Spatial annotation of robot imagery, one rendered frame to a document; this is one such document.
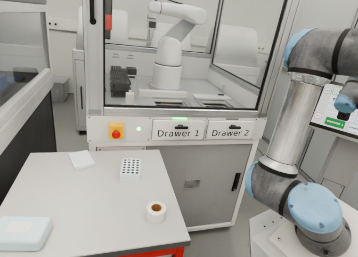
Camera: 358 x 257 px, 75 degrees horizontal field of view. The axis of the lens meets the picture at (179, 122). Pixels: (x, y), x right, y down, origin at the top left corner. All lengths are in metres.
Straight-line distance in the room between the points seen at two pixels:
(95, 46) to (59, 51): 3.36
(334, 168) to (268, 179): 1.03
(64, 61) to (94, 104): 3.32
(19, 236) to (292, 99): 0.86
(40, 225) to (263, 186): 0.68
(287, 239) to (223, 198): 0.86
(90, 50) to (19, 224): 0.69
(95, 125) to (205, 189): 0.82
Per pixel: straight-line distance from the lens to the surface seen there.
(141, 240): 0.85
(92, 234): 0.87
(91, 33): 1.11
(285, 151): 0.74
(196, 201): 1.66
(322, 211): 0.71
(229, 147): 1.49
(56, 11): 4.41
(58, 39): 4.44
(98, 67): 1.14
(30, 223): 0.89
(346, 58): 0.70
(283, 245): 0.93
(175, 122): 1.24
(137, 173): 1.05
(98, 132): 1.24
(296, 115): 0.73
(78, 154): 1.22
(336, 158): 1.72
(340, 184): 1.80
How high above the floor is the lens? 1.42
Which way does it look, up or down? 23 degrees down
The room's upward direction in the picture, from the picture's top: 8 degrees clockwise
